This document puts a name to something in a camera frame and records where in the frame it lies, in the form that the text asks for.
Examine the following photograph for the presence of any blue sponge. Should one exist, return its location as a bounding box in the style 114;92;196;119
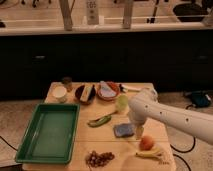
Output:
113;123;134;138

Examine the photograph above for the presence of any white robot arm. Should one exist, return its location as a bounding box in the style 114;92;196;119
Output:
128;88;213;145

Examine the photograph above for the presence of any green plastic tray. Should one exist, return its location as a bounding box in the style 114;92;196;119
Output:
15;103;80;164

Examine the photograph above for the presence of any red peach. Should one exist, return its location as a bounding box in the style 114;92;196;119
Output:
139;135;154;150

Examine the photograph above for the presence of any yellow banana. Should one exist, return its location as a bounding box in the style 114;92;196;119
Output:
135;147;163;160

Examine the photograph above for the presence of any green pepper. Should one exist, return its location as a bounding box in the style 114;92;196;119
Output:
87;116;111;128

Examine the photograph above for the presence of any orange plate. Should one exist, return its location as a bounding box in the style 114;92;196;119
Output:
97;81;120;101

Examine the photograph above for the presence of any bunch of brown grapes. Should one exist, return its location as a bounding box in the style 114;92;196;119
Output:
85;151;115;167

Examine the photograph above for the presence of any wooden block in bowl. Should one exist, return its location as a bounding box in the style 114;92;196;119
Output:
80;84;93;102

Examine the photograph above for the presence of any dark teal bag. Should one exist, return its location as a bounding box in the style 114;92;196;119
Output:
190;92;211;108

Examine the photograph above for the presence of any dark brown bowl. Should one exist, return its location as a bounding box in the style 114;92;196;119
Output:
75;84;96;105

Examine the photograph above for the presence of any white cup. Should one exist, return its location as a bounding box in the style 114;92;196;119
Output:
52;86;67;103

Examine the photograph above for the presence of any white handled knife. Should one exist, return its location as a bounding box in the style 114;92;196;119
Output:
119;84;149;93

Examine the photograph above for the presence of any black cable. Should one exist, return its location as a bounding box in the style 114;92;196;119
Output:
170;103;198;171

